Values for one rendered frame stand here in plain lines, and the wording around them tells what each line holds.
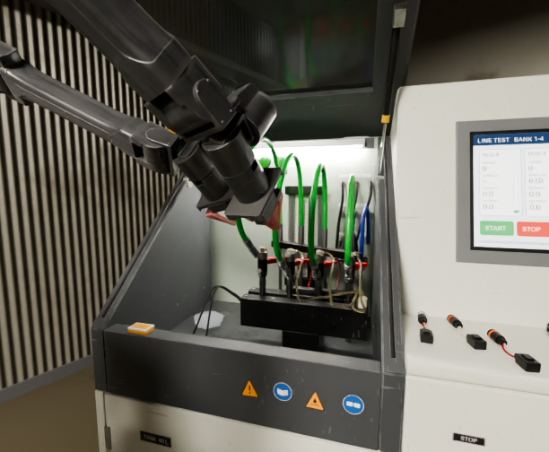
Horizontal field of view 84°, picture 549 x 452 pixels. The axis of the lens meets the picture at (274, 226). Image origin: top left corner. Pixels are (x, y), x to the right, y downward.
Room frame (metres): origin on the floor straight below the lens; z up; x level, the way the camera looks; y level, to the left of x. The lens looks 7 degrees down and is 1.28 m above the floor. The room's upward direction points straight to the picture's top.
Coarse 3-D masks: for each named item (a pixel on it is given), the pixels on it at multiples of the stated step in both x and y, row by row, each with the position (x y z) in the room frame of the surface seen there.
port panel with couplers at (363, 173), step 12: (336, 168) 1.07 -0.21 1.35; (348, 168) 1.06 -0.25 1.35; (360, 168) 1.05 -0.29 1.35; (372, 168) 1.04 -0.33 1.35; (336, 180) 1.07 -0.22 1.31; (360, 180) 1.05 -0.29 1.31; (372, 180) 1.04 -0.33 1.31; (336, 192) 1.07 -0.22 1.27; (360, 192) 1.05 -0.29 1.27; (372, 192) 1.04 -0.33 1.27; (336, 204) 1.07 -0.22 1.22; (360, 204) 1.05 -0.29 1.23; (372, 204) 1.04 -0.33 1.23; (336, 216) 1.07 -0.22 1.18; (360, 216) 1.05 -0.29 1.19; (372, 216) 1.04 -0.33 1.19; (372, 228) 1.04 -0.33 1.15
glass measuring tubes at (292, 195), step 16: (288, 192) 1.08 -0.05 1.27; (304, 192) 1.06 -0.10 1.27; (320, 192) 1.05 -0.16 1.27; (288, 208) 1.11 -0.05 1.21; (304, 208) 1.09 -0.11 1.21; (320, 208) 1.06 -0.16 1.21; (288, 224) 1.09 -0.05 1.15; (304, 224) 1.09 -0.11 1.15; (320, 224) 1.06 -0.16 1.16; (288, 240) 1.09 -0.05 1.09; (304, 240) 1.09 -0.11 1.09; (320, 240) 1.06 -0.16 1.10; (304, 256) 1.09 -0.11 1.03; (304, 272) 1.09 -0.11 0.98
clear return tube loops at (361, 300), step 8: (360, 264) 0.75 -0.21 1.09; (360, 272) 0.71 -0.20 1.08; (296, 280) 0.72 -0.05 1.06; (360, 280) 0.68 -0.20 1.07; (296, 288) 0.71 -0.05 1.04; (328, 288) 0.69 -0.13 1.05; (360, 288) 0.67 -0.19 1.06; (320, 296) 0.74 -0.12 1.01; (328, 296) 0.75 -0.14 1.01; (360, 296) 0.67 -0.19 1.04; (352, 304) 0.71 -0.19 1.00; (360, 304) 0.74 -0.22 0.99; (360, 312) 0.68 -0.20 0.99
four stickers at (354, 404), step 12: (240, 384) 0.59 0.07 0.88; (252, 384) 0.59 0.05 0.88; (276, 384) 0.57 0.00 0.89; (288, 384) 0.57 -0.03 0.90; (252, 396) 0.59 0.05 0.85; (276, 396) 0.57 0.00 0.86; (288, 396) 0.57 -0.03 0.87; (312, 396) 0.55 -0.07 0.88; (324, 396) 0.55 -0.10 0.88; (348, 396) 0.53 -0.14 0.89; (360, 396) 0.53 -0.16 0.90; (312, 408) 0.55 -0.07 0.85; (324, 408) 0.55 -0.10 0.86; (348, 408) 0.53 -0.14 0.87; (360, 408) 0.53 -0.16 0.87
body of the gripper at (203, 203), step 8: (208, 176) 0.60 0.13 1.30; (216, 176) 0.61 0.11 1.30; (200, 184) 0.61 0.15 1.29; (208, 184) 0.60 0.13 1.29; (216, 184) 0.61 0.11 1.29; (224, 184) 0.62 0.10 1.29; (208, 192) 0.61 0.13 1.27; (216, 192) 0.61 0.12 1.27; (224, 192) 0.62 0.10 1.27; (200, 200) 0.66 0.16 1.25; (208, 200) 0.64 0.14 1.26; (216, 200) 0.62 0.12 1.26; (224, 200) 0.61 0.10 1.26; (200, 208) 0.65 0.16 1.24
